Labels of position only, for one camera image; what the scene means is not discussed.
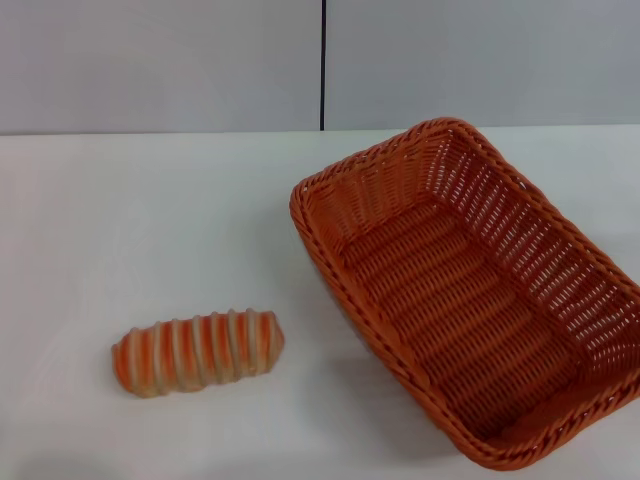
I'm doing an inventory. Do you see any orange woven plastic basket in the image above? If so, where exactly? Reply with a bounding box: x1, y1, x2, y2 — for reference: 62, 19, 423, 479
288, 117, 640, 474

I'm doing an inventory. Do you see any orange cream striped bread roll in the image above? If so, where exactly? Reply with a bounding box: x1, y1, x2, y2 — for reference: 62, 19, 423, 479
110, 308, 286, 400

